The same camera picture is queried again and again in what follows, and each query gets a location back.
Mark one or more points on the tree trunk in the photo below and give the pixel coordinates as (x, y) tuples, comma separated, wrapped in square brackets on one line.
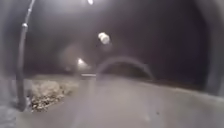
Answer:
[(215, 53)]

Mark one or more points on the grey asphalt path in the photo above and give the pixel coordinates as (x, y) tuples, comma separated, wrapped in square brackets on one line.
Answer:
[(126, 106)]

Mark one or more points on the leaf-strewn grass verge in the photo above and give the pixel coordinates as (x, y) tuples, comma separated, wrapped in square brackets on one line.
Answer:
[(50, 92)]

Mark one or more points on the street lamp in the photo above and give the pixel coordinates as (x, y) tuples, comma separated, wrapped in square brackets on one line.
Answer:
[(104, 38), (80, 62)]

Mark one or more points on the thin grey pole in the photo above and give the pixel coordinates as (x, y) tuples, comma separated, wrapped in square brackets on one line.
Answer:
[(20, 66)]

